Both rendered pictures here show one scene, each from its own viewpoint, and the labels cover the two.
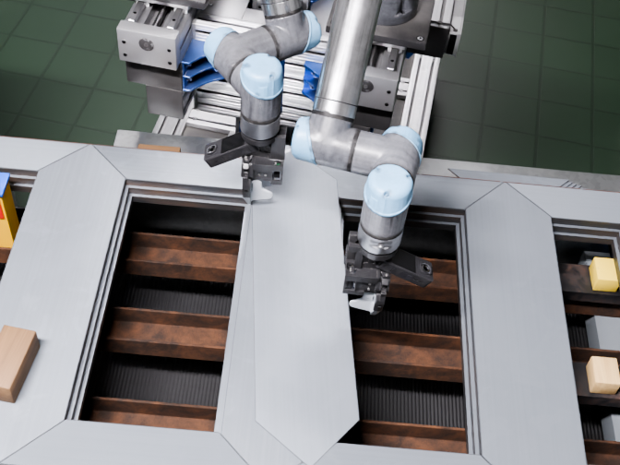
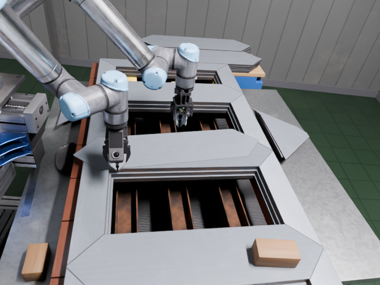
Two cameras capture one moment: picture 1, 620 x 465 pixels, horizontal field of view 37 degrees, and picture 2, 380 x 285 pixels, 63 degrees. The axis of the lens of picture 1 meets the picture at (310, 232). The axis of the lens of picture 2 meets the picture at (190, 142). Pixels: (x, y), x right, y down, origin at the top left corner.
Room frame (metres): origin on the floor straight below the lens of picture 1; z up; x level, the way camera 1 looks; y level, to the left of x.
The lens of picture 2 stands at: (1.22, 0.92, 1.66)
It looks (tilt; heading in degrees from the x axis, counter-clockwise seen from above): 39 degrees down; 257
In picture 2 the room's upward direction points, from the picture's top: 9 degrees clockwise
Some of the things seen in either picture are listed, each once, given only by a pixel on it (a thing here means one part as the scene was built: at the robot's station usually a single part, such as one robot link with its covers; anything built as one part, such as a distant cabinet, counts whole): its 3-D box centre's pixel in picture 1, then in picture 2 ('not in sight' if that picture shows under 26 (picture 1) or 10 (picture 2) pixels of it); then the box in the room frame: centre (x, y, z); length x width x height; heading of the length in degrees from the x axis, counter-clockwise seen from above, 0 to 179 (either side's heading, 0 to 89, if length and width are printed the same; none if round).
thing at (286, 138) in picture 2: not in sight; (284, 132); (0.49, -0.23, 0.77); 0.45 x 0.20 x 0.04; 92
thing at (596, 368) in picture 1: (602, 375); not in sight; (1.01, -0.59, 0.79); 0.06 x 0.05 x 0.04; 2
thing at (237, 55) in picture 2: not in sight; (200, 53); (0.82, -1.00, 0.82); 0.80 x 0.40 x 0.06; 2
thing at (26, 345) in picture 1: (8, 363); (275, 253); (0.83, 0.49, 0.89); 0.12 x 0.06 x 0.05; 174
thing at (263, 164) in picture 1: (262, 150); (116, 133); (1.29, 0.11, 1.02); 0.09 x 0.08 x 0.12; 91
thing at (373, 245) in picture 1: (380, 233); (186, 80); (1.04, -0.12, 1.10); 0.08 x 0.08 x 0.05
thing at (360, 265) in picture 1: (370, 261); (183, 99); (1.05, -0.11, 1.02); 0.09 x 0.08 x 0.12; 91
